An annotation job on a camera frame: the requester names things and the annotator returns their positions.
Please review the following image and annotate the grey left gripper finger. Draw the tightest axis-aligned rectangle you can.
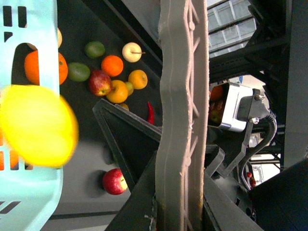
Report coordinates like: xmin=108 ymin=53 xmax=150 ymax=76
xmin=155 ymin=0 xmax=209 ymax=231

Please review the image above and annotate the yellow lemon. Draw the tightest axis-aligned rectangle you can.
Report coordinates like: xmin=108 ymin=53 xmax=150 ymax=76
xmin=0 ymin=85 xmax=79 ymax=168

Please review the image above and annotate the light blue basket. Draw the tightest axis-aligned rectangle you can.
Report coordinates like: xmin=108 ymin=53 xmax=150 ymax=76
xmin=0 ymin=0 xmax=63 ymax=231

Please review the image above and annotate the orange near shelf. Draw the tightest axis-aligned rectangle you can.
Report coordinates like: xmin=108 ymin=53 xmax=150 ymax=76
xmin=101 ymin=55 xmax=124 ymax=77

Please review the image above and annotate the black metal produce shelf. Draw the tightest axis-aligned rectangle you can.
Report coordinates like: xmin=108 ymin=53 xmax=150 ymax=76
xmin=43 ymin=0 xmax=308 ymax=231

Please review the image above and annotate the red apple near shelf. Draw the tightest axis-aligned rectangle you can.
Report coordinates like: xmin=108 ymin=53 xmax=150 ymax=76
xmin=88 ymin=70 xmax=113 ymax=96

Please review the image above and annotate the pale yellow apple with stem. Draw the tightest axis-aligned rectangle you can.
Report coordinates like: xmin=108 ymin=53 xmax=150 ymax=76
xmin=122 ymin=42 xmax=145 ymax=63

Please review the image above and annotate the yellow orange fruit back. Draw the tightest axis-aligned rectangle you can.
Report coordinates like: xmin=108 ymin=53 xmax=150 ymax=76
xmin=128 ymin=69 xmax=148 ymax=90

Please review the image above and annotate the yellow orange fruit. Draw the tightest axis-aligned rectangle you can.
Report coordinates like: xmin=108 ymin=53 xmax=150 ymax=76
xmin=128 ymin=69 xmax=148 ymax=90
xmin=106 ymin=80 xmax=128 ymax=103

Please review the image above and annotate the green lime upper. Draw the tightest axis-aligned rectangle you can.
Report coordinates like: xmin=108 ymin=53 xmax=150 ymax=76
xmin=84 ymin=41 xmax=105 ymax=59

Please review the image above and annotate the green lime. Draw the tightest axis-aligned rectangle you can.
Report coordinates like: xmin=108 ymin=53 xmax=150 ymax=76
xmin=84 ymin=41 xmax=105 ymax=59
xmin=68 ymin=62 xmax=90 ymax=82

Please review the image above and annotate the yellow orange fruit front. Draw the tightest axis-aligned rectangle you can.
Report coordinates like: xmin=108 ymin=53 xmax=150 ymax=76
xmin=106 ymin=80 xmax=128 ymax=103

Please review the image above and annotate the red chili pepper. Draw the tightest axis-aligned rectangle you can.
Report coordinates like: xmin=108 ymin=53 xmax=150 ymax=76
xmin=147 ymin=102 xmax=154 ymax=125

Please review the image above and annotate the brownish yellow pear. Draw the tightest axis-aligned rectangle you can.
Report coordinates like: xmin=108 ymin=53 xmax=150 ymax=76
xmin=115 ymin=103 xmax=129 ymax=111

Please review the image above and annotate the green lime lower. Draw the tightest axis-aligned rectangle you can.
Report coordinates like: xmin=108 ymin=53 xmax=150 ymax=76
xmin=68 ymin=62 xmax=90 ymax=82

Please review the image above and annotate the large orange by basket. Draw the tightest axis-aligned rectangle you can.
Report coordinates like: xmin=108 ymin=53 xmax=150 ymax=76
xmin=24 ymin=51 xmax=68 ymax=85

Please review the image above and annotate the red apple alone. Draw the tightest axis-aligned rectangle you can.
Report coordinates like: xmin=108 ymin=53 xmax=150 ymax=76
xmin=102 ymin=168 xmax=128 ymax=195

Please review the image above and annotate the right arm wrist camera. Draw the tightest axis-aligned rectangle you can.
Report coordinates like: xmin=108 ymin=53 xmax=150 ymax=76
xmin=208 ymin=82 xmax=276 ymax=132

